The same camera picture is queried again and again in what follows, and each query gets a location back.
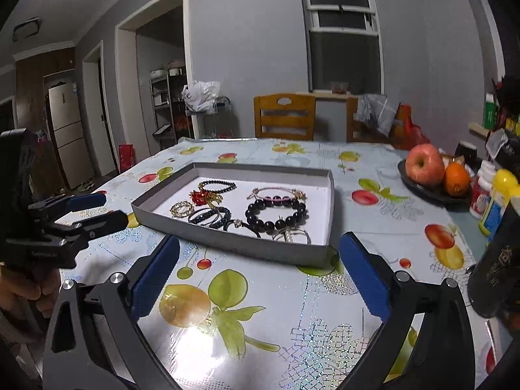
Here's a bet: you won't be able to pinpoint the white plastic bag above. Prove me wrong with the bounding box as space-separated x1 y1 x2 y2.
181 80 221 112

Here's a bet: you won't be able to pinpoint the wooden chair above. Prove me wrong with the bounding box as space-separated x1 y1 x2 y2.
254 93 317 141
346 97 412 147

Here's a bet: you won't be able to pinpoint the brown wooden cabinet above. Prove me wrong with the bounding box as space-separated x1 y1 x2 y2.
14 46 78 131

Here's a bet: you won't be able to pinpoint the purple bead bracelet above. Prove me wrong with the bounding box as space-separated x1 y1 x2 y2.
247 186 307 209

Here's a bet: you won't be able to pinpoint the yellow cap bottle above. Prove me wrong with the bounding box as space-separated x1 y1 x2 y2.
479 168 520 238

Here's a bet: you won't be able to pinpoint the red box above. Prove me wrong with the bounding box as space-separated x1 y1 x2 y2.
119 144 137 171

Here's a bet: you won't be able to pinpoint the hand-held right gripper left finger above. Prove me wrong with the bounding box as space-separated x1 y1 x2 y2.
43 235 181 390

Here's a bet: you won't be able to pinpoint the window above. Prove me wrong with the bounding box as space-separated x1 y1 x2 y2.
298 0 384 94

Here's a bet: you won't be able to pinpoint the silver refrigerator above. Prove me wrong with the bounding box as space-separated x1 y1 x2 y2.
45 83 96 189

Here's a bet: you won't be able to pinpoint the dark crystal bangles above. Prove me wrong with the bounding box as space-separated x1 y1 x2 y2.
188 206 233 229

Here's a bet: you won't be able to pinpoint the wooden window sill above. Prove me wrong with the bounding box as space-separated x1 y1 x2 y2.
296 91 358 100

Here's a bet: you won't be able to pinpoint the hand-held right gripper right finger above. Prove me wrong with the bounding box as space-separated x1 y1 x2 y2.
337 231 476 390

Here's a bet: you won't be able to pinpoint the dark fruit plate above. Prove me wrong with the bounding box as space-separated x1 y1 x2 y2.
397 158 474 206

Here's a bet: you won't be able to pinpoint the black packet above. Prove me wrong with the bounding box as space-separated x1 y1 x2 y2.
485 128 520 170

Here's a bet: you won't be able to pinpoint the person's left hand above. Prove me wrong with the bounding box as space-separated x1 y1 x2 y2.
0 270 61 321

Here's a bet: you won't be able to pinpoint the gold ring bracelet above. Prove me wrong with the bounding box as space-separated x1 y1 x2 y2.
170 200 196 218

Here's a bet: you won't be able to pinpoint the orange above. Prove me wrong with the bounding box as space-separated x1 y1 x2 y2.
444 162 472 197

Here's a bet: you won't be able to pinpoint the metal glass cart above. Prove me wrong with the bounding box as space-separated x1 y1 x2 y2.
185 97 234 139

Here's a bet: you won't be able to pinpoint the black cord bracelet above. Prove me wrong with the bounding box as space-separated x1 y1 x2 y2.
223 218 263 240

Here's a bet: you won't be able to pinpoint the metal storage rack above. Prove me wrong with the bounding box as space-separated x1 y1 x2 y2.
149 71 193 151

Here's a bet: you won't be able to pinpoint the grey checked cloth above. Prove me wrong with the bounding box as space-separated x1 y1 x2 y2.
353 93 399 136

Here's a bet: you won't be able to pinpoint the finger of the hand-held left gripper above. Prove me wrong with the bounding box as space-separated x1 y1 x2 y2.
28 193 107 224
52 210 130 253

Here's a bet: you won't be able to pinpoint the silver hoop bracelet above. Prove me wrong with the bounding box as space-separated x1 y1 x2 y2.
271 227 313 245

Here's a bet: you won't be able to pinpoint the white bottle red cap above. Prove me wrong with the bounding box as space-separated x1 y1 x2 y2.
470 160 498 220

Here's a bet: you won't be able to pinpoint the fruit print tablecloth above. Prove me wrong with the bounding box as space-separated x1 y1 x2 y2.
61 137 500 390

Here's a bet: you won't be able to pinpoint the white cardboard jewelry tray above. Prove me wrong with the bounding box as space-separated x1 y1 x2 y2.
131 162 336 269

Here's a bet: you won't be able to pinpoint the red apple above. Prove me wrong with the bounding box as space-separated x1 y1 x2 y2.
405 143 446 188

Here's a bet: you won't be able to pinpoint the red bag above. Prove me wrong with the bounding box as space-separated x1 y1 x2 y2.
396 105 431 151

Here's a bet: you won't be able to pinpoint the white door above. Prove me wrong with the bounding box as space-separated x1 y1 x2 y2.
83 45 118 177

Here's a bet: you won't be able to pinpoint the large black bead bracelet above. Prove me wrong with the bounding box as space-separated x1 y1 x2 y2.
244 199 308 231

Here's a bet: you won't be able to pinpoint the black canister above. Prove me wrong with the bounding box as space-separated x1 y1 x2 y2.
466 199 520 319

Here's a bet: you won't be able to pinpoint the small black bead bracelet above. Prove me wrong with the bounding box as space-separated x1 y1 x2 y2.
198 179 237 194

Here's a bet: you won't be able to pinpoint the ceiling light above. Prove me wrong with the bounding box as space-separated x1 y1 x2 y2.
12 17 42 41

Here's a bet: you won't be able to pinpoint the black cup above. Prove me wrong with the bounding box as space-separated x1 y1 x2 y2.
454 140 479 167

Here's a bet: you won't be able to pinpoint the red bead gold chain bracelet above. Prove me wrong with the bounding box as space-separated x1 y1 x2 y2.
188 189 223 209

